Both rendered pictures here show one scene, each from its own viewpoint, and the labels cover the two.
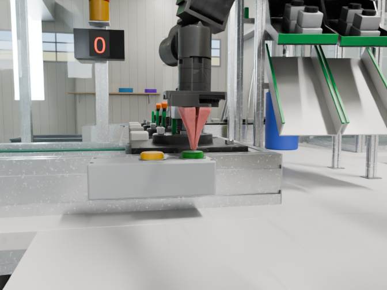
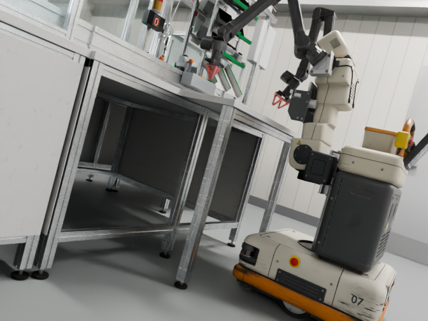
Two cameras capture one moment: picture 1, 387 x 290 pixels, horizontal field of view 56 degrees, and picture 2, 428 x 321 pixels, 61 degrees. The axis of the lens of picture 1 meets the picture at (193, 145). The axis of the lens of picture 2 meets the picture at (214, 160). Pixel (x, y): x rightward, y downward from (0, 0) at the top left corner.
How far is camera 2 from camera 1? 1.58 m
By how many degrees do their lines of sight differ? 46
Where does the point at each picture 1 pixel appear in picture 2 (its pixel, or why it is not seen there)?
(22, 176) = (166, 69)
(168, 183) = (206, 87)
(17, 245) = (175, 92)
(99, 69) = (147, 30)
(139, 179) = (202, 83)
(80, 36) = (151, 14)
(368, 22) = (239, 57)
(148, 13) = not seen: outside the picture
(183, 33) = (220, 42)
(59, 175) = (174, 73)
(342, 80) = not seen: hidden behind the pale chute
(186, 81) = (217, 58)
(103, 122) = not seen: hidden behind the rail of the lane
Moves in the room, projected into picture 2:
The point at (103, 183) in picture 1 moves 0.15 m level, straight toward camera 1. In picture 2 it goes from (195, 81) to (220, 85)
